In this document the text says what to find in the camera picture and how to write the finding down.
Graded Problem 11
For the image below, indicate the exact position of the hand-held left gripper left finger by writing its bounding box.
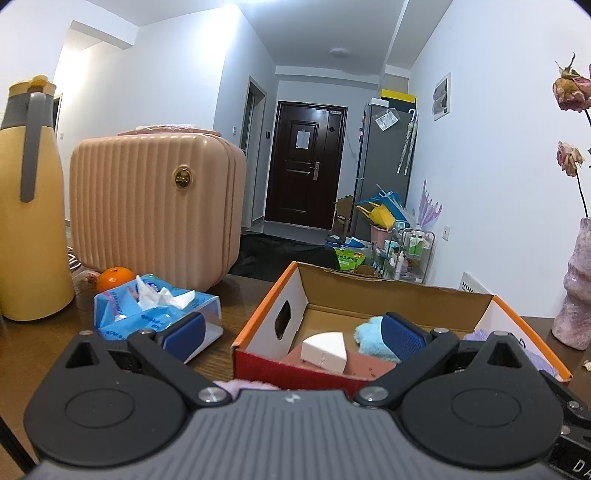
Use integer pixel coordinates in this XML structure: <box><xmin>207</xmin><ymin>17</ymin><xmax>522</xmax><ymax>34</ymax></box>
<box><xmin>64</xmin><ymin>311</ymin><xmax>233</xmax><ymax>410</ymax></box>

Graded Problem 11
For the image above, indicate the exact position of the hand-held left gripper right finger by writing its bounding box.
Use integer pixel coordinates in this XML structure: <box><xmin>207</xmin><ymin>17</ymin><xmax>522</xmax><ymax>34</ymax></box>
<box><xmin>353</xmin><ymin>311</ymin><xmax>529</xmax><ymax>410</ymax></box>

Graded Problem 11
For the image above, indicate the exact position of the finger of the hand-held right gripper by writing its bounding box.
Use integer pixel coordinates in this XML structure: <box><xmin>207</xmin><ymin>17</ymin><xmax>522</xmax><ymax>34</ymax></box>
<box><xmin>538</xmin><ymin>369</ymin><xmax>591</xmax><ymax>480</ymax></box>

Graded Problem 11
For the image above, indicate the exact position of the blue fluffy puff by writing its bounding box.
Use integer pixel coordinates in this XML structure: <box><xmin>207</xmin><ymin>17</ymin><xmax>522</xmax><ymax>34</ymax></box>
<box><xmin>355</xmin><ymin>316</ymin><xmax>402</xmax><ymax>363</ymax></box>

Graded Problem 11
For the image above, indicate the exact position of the orange and white shoe box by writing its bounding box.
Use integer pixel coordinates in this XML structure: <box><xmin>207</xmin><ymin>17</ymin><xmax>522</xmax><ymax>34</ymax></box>
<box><xmin>231</xmin><ymin>261</ymin><xmax>573</xmax><ymax>393</ymax></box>

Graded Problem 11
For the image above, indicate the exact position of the fluffy lilac headband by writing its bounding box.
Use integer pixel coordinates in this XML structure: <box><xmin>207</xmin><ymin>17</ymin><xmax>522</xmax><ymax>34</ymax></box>
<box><xmin>215</xmin><ymin>378</ymin><xmax>282</xmax><ymax>393</ymax></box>

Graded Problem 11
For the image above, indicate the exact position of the white makeup sponge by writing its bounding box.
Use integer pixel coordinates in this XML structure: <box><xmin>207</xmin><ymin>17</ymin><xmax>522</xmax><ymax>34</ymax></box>
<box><xmin>301</xmin><ymin>331</ymin><xmax>348</xmax><ymax>376</ymax></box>

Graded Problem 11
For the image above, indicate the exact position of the light purple fluffy cloth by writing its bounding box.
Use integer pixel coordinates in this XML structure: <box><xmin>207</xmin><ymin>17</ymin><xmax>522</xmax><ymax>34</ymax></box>
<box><xmin>462</xmin><ymin>329</ymin><xmax>550</xmax><ymax>370</ymax></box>

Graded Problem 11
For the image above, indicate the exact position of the blue tissue pack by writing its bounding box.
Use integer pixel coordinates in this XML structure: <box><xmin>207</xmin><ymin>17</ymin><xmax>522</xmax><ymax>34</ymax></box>
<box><xmin>93</xmin><ymin>274</ymin><xmax>222</xmax><ymax>365</ymax></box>

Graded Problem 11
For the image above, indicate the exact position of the white leaning panel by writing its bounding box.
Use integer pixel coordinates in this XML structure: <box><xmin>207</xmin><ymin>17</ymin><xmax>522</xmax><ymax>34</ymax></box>
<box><xmin>459</xmin><ymin>271</ymin><xmax>490</xmax><ymax>296</ymax></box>

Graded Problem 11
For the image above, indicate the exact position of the tangerine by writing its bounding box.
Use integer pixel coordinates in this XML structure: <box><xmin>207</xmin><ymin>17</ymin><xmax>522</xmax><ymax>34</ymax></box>
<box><xmin>96</xmin><ymin>266</ymin><xmax>134</xmax><ymax>294</ymax></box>

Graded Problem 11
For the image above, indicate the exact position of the green printed bag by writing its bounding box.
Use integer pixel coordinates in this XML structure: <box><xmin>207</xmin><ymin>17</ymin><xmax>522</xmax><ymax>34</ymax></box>
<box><xmin>335</xmin><ymin>247</ymin><xmax>368</xmax><ymax>271</ymax></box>

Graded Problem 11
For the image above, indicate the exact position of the black duffel bag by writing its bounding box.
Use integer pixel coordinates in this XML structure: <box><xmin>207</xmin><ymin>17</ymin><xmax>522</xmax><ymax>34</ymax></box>
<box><xmin>229</xmin><ymin>233</ymin><xmax>340</xmax><ymax>282</ymax></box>

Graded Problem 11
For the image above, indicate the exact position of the yellow plastic stool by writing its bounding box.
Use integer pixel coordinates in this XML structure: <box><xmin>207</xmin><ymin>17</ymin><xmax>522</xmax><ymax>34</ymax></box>
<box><xmin>356</xmin><ymin>203</ymin><xmax>393</xmax><ymax>229</ymax></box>

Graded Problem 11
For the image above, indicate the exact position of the pink ribbed suitcase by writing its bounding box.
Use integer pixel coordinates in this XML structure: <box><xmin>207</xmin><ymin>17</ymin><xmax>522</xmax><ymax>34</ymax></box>
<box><xmin>69</xmin><ymin>124</ymin><xmax>247</xmax><ymax>294</ymax></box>

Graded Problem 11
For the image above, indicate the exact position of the tall brown cardboard box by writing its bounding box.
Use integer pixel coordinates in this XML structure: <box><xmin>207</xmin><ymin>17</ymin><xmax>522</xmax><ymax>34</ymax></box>
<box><xmin>332</xmin><ymin>196</ymin><xmax>354</xmax><ymax>236</ymax></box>

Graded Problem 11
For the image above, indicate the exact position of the pink textured vase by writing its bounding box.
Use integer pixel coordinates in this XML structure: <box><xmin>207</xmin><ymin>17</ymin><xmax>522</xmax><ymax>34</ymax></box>
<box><xmin>551</xmin><ymin>217</ymin><xmax>591</xmax><ymax>352</ymax></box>

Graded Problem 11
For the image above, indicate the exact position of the grey refrigerator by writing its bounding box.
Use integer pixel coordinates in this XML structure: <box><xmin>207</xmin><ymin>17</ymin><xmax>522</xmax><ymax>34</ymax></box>
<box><xmin>353</xmin><ymin>102</ymin><xmax>419</xmax><ymax>243</ymax></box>

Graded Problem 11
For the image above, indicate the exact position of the dark brown entrance door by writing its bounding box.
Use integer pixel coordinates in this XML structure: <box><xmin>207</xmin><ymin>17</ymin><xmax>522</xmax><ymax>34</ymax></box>
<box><xmin>264</xmin><ymin>102</ymin><xmax>347</xmax><ymax>230</ymax></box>

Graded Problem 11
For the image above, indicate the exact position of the yellow thermos jug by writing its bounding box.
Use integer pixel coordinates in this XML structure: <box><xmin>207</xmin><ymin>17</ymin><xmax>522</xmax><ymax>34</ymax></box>
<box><xmin>0</xmin><ymin>75</ymin><xmax>75</xmax><ymax>322</ymax></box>

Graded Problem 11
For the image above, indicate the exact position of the grey framed side door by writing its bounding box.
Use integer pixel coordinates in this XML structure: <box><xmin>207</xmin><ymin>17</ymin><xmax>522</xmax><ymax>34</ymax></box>
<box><xmin>242</xmin><ymin>76</ymin><xmax>267</xmax><ymax>229</ymax></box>

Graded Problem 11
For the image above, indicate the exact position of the folded white umbrella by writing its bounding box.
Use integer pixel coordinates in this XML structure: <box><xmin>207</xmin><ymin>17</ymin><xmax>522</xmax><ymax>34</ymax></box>
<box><xmin>398</xmin><ymin>111</ymin><xmax>413</xmax><ymax>174</ymax></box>
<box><xmin>406</xmin><ymin>109</ymin><xmax>419</xmax><ymax>176</ymax></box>

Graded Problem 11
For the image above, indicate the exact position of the clear plastic bag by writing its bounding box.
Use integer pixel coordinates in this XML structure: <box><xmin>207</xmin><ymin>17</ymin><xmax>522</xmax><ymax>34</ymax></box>
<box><xmin>374</xmin><ymin>109</ymin><xmax>400</xmax><ymax>131</ymax></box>

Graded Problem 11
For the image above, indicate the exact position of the yellow and black box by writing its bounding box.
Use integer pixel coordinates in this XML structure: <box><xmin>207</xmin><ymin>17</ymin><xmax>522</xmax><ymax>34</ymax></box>
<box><xmin>381</xmin><ymin>89</ymin><xmax>417</xmax><ymax>108</ymax></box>

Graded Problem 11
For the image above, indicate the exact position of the bunch of dried roses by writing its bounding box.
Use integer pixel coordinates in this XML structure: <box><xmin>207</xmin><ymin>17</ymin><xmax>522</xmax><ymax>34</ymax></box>
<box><xmin>553</xmin><ymin>53</ymin><xmax>591</xmax><ymax>220</ymax></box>

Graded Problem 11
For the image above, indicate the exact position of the wire trolley with bottles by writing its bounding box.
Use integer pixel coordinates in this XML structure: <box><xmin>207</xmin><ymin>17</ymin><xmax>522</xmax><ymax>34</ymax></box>
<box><xmin>383</xmin><ymin>228</ymin><xmax>435</xmax><ymax>283</ymax></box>

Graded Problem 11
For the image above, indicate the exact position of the purple wall decoration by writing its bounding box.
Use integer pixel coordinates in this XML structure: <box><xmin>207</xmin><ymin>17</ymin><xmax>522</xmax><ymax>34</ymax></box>
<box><xmin>418</xmin><ymin>180</ymin><xmax>443</xmax><ymax>232</ymax></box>

